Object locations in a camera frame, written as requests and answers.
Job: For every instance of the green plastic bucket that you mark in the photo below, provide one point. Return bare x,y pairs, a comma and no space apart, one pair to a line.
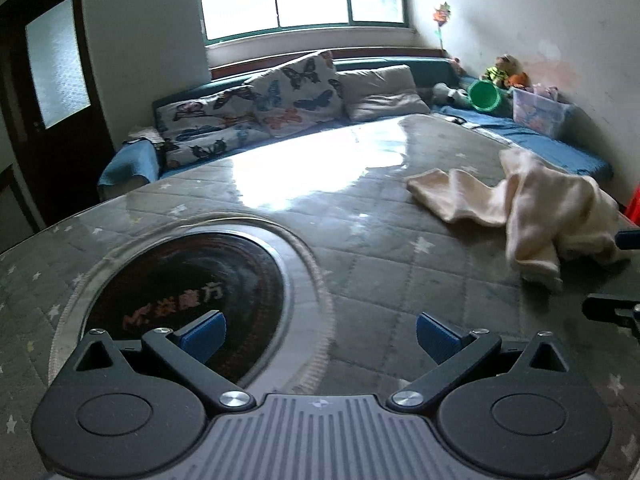
484,96

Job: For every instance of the cream fleece garment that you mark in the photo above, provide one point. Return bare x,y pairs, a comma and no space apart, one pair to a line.
548,215

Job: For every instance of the red object at edge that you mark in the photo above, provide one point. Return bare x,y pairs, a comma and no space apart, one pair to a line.
632,210

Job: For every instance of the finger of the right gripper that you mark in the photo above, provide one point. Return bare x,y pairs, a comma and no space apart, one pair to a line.
623,311
627,239

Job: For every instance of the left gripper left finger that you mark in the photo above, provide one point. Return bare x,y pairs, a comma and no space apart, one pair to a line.
127,409

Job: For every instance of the large butterfly print cushion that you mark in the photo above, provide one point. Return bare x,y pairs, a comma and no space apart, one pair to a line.
298,95

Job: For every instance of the colourful pinwheel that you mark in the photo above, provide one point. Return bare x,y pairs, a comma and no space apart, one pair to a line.
441,17

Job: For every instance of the dark door with glass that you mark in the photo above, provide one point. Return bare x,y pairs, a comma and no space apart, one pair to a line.
51,107

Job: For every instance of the plush toy pile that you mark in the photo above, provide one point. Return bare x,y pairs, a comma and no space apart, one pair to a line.
504,74

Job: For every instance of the clear plastic storage box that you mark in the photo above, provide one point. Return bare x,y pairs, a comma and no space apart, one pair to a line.
545,116

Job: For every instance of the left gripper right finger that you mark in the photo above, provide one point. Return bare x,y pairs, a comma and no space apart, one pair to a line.
521,410

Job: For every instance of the round black induction cooktop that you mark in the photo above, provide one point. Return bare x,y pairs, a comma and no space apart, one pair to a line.
175,282

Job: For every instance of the teal corner sofa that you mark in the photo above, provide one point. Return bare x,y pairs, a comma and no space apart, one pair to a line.
141,161

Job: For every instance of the beige pillow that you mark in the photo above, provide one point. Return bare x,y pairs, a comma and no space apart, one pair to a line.
381,92

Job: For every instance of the grey white stuffed toy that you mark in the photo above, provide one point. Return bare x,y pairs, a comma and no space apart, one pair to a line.
443,95

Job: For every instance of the long butterfly print cushion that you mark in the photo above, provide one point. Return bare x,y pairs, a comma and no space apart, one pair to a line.
209,127

